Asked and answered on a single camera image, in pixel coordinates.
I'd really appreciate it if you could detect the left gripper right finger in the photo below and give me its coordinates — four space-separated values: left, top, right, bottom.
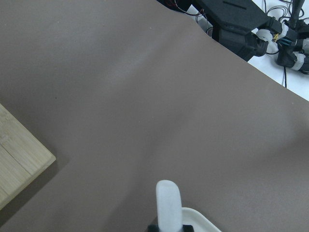
183 225 194 232

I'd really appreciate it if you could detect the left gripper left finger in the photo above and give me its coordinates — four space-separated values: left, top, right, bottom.
147 224 159 232

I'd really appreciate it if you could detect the white ceramic spoon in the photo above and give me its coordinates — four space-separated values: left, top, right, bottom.
156 180 183 232

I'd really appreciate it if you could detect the cream rabbit serving tray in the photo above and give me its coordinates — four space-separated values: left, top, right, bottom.
182 207 221 232

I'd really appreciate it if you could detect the wooden cutting board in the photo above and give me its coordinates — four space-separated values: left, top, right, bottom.
0 105 56 208

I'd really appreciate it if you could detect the black device on side table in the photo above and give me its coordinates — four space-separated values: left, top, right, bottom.
193 0 309 74

